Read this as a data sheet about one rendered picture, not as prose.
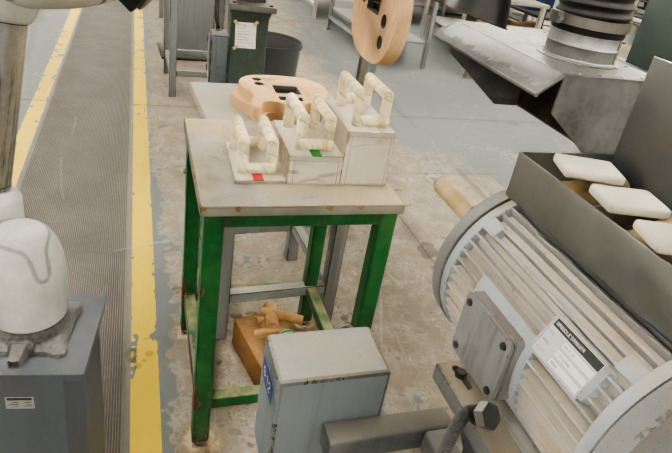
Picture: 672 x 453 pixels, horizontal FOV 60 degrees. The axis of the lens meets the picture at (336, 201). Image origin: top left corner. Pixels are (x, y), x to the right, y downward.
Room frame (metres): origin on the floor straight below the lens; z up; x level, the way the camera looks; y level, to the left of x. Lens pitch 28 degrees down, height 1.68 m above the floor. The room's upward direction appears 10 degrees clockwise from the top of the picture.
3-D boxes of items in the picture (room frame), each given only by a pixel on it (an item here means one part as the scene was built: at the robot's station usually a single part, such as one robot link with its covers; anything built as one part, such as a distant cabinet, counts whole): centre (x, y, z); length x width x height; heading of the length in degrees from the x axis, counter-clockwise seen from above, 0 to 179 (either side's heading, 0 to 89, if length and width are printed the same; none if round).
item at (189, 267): (1.83, 0.52, 0.45); 0.05 x 0.05 x 0.90; 21
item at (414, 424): (0.58, -0.13, 1.02); 0.19 x 0.04 x 0.04; 111
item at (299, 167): (1.64, 0.12, 0.98); 0.27 x 0.16 x 0.09; 21
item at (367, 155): (1.69, -0.02, 1.02); 0.27 x 0.15 x 0.17; 21
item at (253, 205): (1.67, 0.18, 0.55); 0.62 x 0.58 x 0.76; 21
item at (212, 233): (1.32, 0.31, 0.45); 0.05 x 0.05 x 0.90; 21
